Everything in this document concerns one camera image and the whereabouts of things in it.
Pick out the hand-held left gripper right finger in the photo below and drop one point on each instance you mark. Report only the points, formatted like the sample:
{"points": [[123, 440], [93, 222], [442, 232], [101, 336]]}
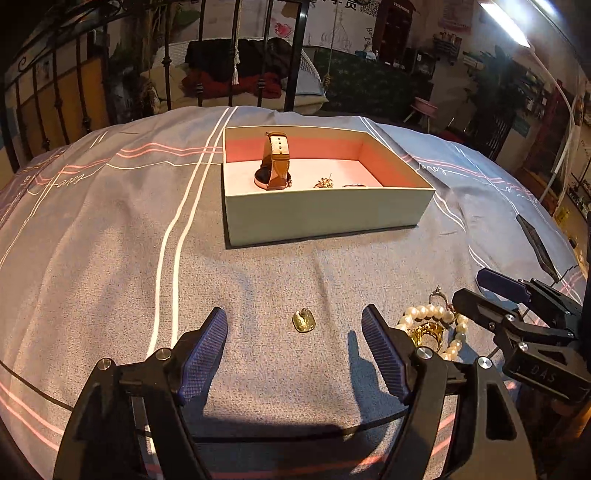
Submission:
{"points": [[385, 355]]}

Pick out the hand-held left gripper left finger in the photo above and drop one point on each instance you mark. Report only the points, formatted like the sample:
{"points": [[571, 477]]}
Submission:
{"points": [[203, 355]]}

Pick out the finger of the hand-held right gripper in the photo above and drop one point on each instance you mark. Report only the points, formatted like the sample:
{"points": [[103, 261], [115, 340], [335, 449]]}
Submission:
{"points": [[501, 284], [480, 307]]}

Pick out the gold oval pendant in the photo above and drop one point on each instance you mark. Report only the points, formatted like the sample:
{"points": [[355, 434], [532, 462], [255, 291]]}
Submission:
{"points": [[303, 321]]}

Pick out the pale green cardboard box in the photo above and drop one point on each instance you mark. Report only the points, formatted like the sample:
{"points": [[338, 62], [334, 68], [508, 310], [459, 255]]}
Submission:
{"points": [[323, 212]]}

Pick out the grey striped bed blanket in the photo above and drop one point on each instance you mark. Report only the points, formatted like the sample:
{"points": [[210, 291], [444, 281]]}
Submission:
{"points": [[115, 230]]}

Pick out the gold flower earring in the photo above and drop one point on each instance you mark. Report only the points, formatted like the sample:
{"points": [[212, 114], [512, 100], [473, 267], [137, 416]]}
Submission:
{"points": [[323, 182]]}

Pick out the dark potted plant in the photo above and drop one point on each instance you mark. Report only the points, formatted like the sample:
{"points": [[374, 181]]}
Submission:
{"points": [[494, 92]]}

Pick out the pink stool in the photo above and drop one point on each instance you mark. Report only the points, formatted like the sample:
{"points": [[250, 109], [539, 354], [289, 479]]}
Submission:
{"points": [[425, 106]]}

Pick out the green patterned counter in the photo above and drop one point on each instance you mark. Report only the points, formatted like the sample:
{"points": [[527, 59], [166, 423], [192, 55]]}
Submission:
{"points": [[369, 83]]}

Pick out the white desk lamp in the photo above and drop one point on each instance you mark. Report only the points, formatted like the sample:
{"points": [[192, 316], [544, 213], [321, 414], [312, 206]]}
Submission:
{"points": [[508, 23]]}

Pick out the red phone booth cabinet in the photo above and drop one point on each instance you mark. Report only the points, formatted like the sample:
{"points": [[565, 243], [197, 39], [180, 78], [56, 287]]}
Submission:
{"points": [[395, 32]]}

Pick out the red cloth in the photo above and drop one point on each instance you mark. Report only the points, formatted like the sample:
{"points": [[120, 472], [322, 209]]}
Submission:
{"points": [[249, 85]]}

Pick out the white wicker hanging chair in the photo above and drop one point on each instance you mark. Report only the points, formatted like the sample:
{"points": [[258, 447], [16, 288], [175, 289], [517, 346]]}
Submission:
{"points": [[309, 78]]}

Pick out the black clothes pile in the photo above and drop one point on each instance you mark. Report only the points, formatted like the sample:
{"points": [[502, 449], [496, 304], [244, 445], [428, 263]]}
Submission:
{"points": [[217, 57]]}

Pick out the black iron bed frame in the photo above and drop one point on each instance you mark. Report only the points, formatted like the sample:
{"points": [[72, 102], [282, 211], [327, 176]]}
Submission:
{"points": [[57, 92]]}

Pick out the wall poster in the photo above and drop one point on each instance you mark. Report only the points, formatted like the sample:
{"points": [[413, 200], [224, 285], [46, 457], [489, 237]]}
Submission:
{"points": [[332, 23]]}

